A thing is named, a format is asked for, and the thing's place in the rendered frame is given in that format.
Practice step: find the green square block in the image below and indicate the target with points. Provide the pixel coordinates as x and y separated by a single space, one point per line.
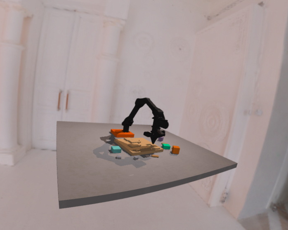
166 146

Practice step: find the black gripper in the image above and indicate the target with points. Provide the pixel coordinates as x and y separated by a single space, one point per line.
152 135

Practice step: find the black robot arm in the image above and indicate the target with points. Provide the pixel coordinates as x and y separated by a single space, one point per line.
159 118

